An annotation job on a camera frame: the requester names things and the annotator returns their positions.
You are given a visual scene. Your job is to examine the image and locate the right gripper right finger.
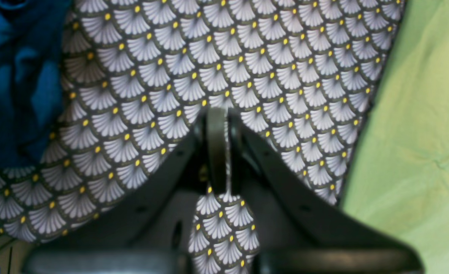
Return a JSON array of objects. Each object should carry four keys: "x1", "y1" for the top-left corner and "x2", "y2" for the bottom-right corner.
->
[{"x1": 228, "y1": 112, "x2": 424, "y2": 274}]

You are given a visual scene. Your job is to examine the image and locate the blue T-shirt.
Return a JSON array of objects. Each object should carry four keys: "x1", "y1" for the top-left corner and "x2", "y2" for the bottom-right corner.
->
[{"x1": 0, "y1": 0, "x2": 71, "y2": 169}]

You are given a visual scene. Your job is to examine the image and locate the green cloth beside table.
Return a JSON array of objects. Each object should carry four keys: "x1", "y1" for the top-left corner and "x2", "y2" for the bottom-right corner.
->
[{"x1": 341, "y1": 0, "x2": 449, "y2": 274}]

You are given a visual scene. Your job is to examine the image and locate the fan-patterned table cloth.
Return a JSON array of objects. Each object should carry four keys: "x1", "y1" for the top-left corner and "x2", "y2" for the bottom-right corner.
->
[{"x1": 0, "y1": 0, "x2": 405, "y2": 274}]

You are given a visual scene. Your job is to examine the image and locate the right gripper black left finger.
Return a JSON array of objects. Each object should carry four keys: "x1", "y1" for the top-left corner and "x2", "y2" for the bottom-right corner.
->
[{"x1": 22, "y1": 108, "x2": 228, "y2": 274}]

